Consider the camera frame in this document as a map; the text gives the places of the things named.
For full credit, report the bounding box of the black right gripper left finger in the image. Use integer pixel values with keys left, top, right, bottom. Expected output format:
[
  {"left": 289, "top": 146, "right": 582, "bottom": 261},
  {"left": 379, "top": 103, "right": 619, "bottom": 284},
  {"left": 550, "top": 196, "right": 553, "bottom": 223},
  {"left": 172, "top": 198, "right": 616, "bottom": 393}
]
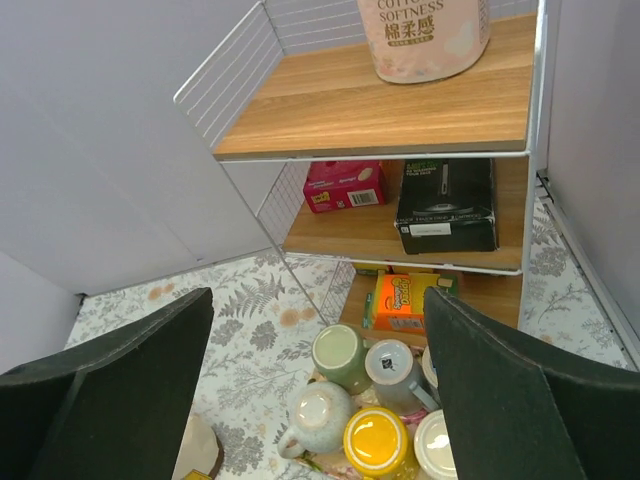
[{"left": 1, "top": 288, "right": 214, "bottom": 479}]

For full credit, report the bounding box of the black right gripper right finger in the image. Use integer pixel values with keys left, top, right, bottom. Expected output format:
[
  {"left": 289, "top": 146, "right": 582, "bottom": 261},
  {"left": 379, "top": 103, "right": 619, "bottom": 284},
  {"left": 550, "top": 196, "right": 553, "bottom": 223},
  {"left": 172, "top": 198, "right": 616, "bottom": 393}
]
[{"left": 424, "top": 287, "right": 639, "bottom": 479}]

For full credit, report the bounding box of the yellow ceramic mug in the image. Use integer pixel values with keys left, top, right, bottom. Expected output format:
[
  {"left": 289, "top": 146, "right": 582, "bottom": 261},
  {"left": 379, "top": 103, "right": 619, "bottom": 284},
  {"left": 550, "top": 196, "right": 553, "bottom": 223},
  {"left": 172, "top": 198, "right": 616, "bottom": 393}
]
[{"left": 343, "top": 407, "right": 420, "bottom": 479}]

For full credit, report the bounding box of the blue ceramic mug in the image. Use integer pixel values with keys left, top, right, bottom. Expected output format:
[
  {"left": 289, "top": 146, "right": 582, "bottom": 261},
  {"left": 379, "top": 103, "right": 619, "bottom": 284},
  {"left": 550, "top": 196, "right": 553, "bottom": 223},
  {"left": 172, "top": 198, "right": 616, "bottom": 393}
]
[{"left": 421, "top": 346, "right": 438, "bottom": 389}]

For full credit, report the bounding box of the speckled white ceramic mug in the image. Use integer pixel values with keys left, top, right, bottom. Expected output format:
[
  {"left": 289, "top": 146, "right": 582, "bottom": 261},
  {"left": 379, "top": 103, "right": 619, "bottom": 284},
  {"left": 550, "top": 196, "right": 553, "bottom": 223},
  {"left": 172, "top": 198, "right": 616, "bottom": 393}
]
[{"left": 277, "top": 381, "right": 356, "bottom": 459}]

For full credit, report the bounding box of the grey ceramic mug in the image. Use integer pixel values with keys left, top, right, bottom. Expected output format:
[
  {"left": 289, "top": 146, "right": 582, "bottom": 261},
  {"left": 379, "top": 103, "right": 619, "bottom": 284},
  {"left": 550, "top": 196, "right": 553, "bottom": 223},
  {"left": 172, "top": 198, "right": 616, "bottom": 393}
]
[{"left": 365, "top": 339, "right": 440, "bottom": 416}]

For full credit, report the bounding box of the green ceramic mug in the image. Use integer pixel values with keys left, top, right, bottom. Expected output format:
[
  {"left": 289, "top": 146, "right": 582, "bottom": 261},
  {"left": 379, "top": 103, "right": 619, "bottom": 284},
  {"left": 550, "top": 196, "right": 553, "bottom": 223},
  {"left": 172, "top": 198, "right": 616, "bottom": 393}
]
[{"left": 311, "top": 324, "right": 373, "bottom": 395}]

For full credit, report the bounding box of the beige paper roll with cartoon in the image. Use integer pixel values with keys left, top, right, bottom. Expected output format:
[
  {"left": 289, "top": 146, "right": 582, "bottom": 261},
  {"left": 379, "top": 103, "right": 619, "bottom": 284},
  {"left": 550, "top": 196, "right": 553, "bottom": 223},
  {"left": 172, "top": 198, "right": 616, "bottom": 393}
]
[{"left": 172, "top": 414, "right": 224, "bottom": 480}]

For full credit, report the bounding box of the yellow green sponge pack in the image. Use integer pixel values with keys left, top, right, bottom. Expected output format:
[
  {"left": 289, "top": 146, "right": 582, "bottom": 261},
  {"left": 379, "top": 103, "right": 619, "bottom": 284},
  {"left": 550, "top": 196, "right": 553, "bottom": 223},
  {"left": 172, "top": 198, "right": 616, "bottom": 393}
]
[{"left": 436, "top": 274, "right": 458, "bottom": 296}]

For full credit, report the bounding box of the floral tray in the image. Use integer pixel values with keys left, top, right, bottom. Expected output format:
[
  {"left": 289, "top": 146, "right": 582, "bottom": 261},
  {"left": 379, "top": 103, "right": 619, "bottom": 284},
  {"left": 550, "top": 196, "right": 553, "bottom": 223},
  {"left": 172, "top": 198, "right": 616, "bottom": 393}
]
[{"left": 294, "top": 387, "right": 430, "bottom": 479}]

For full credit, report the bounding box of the orange sponge pack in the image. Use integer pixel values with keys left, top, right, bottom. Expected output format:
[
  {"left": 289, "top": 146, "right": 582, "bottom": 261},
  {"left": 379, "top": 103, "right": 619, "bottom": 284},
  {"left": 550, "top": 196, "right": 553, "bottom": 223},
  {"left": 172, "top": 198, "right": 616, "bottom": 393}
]
[{"left": 371, "top": 273, "right": 438, "bottom": 334}]

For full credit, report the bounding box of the black product box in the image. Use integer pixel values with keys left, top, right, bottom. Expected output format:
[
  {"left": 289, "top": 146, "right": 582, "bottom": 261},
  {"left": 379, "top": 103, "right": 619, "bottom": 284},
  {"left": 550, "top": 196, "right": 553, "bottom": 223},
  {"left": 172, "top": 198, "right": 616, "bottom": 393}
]
[{"left": 394, "top": 158, "right": 499, "bottom": 255}]

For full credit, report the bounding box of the pink sponge box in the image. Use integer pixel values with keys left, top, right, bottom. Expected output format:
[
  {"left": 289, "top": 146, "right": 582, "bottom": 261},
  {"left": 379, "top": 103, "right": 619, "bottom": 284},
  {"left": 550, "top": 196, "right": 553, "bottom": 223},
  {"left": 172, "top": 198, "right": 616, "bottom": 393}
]
[{"left": 302, "top": 160, "right": 387, "bottom": 214}]

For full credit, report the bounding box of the pink wrapped toilet paper roll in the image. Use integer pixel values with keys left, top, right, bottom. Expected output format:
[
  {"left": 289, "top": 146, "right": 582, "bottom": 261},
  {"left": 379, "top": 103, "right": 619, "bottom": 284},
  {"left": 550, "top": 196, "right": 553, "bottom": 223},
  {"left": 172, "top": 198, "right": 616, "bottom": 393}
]
[{"left": 357, "top": 0, "right": 490, "bottom": 84}]

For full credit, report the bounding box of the white wire wooden shelf rack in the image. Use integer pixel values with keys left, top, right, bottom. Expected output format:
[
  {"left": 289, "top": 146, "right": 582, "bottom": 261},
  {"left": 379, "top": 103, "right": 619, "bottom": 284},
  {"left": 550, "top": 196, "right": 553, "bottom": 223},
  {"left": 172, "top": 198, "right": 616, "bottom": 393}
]
[{"left": 173, "top": 1, "right": 548, "bottom": 327}]

